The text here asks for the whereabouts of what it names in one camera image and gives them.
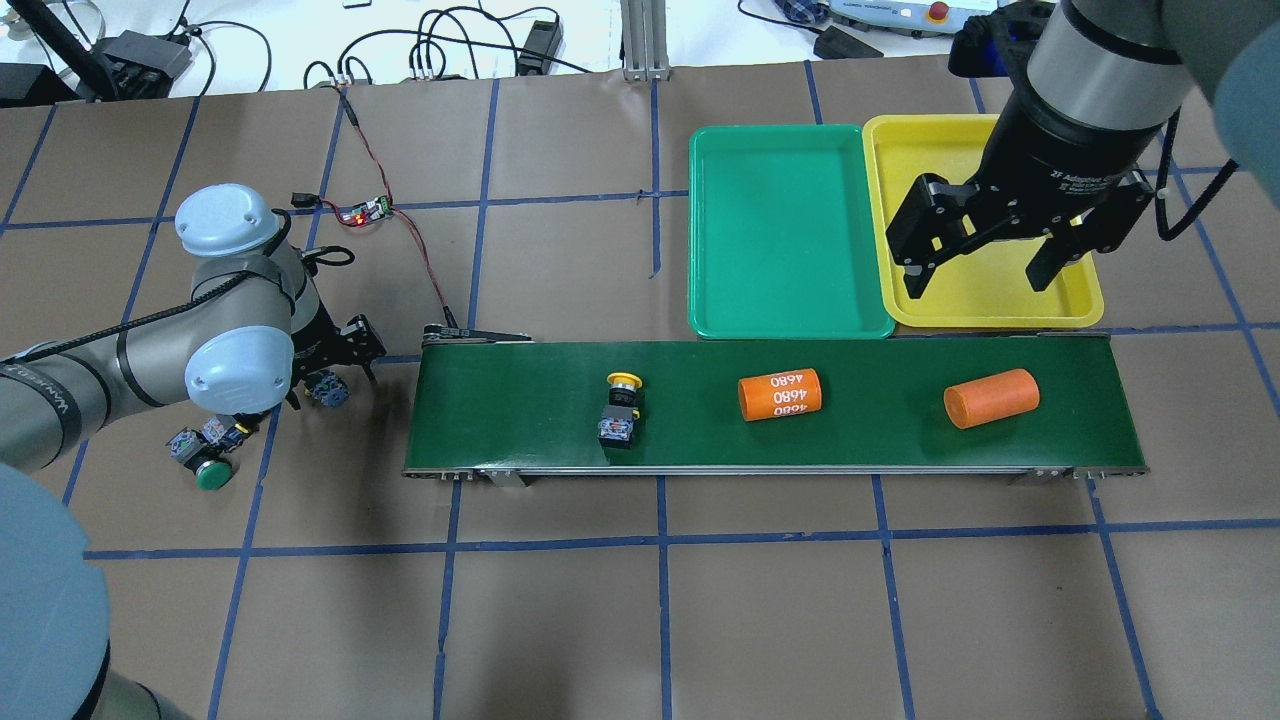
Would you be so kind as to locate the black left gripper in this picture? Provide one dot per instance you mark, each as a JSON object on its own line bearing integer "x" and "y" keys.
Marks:
{"x": 322, "y": 340}

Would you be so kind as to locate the black power adapter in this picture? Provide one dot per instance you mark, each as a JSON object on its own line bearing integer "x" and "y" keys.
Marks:
{"x": 539, "y": 52}

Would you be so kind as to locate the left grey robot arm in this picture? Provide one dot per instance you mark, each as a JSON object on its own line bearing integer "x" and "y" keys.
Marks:
{"x": 253, "y": 329}

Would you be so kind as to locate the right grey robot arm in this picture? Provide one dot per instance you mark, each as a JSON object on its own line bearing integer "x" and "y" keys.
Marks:
{"x": 1092, "y": 83}

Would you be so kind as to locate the aluminium frame post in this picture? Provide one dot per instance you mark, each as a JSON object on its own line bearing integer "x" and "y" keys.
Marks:
{"x": 644, "y": 52}

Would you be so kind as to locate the plain orange cylinder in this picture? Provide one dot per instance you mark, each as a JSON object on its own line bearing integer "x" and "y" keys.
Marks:
{"x": 991, "y": 398}

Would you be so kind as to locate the yellow push button switch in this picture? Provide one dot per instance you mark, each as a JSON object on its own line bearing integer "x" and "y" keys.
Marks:
{"x": 617, "y": 427}

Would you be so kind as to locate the green push button switch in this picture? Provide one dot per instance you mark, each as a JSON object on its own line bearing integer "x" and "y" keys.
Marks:
{"x": 229, "y": 431}

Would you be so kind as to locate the green conveyor belt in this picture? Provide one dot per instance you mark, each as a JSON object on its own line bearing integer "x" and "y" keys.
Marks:
{"x": 1046, "y": 405}

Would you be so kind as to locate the yellow plastic tray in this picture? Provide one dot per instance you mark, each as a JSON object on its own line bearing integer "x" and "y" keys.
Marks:
{"x": 985, "y": 290}

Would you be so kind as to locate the small red controller board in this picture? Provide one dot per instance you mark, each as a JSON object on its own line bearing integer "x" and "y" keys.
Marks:
{"x": 366, "y": 213}

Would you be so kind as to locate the green plastic tray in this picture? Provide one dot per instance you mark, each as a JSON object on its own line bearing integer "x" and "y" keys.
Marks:
{"x": 781, "y": 240}

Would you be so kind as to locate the orange cylinder marked 4680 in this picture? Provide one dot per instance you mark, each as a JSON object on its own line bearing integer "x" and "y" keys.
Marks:
{"x": 780, "y": 394}

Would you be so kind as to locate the blue teach pendant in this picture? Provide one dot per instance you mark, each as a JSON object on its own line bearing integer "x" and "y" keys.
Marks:
{"x": 913, "y": 18}

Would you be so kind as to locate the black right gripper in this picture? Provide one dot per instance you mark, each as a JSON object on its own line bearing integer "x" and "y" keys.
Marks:
{"x": 1062, "y": 150}

